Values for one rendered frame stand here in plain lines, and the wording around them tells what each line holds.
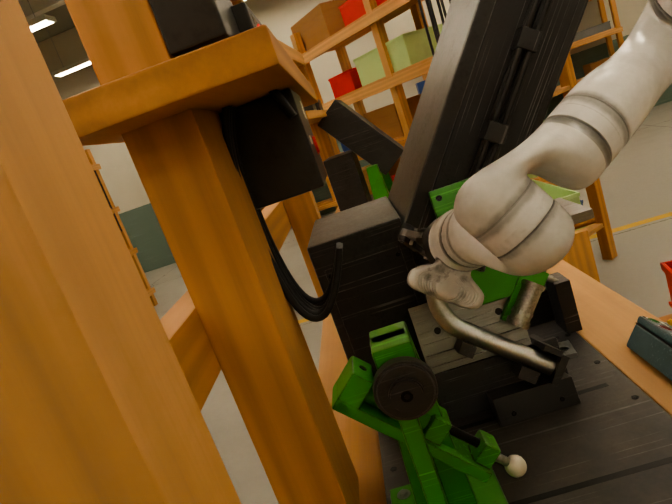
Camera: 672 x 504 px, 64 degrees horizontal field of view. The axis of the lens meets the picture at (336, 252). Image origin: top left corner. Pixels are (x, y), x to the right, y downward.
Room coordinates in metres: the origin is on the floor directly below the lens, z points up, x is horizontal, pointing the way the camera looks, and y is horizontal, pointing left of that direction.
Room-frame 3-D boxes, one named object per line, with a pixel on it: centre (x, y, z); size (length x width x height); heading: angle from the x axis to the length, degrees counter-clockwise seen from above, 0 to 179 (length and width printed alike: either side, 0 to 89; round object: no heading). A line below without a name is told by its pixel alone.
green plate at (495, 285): (0.91, -0.24, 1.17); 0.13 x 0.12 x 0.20; 175
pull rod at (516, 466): (0.61, -0.11, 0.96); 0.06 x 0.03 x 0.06; 85
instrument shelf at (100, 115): (1.01, 0.08, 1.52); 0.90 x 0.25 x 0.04; 175
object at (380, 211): (1.11, -0.06, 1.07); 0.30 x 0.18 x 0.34; 175
